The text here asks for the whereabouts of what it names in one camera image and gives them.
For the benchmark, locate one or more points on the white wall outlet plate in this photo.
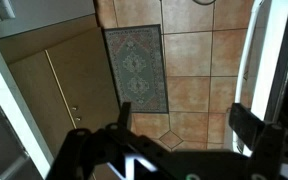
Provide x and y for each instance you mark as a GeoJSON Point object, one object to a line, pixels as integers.
{"type": "Point", "coordinates": [4, 7]}

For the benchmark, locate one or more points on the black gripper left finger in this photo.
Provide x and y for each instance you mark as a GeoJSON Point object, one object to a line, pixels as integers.
{"type": "Point", "coordinates": [94, 150]}

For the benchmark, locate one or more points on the white kitchen countertop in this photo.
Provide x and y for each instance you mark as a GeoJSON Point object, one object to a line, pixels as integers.
{"type": "Point", "coordinates": [7, 96]}

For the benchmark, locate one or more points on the small metal cabinet knob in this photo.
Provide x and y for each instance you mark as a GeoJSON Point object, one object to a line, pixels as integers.
{"type": "Point", "coordinates": [78, 118]}
{"type": "Point", "coordinates": [74, 108]}

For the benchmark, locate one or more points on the narrow wooden cabinet door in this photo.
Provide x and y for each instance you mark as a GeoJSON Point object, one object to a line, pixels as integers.
{"type": "Point", "coordinates": [40, 100]}

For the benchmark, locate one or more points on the patterned green floor rug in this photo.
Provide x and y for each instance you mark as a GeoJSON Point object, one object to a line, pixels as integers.
{"type": "Point", "coordinates": [137, 68]}

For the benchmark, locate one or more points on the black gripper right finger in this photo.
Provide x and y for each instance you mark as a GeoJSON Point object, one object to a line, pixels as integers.
{"type": "Point", "coordinates": [247, 125]}

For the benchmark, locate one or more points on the white appliance with vents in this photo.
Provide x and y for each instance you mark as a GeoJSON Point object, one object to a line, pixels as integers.
{"type": "Point", "coordinates": [270, 56]}

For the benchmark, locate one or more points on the dark round object rim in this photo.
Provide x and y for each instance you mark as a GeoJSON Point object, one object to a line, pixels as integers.
{"type": "Point", "coordinates": [204, 1]}

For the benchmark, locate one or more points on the wide wooden cabinet door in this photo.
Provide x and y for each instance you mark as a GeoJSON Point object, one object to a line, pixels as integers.
{"type": "Point", "coordinates": [84, 76]}

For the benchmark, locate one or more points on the grey sink basin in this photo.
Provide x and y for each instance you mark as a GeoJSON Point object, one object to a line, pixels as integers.
{"type": "Point", "coordinates": [0, 140]}

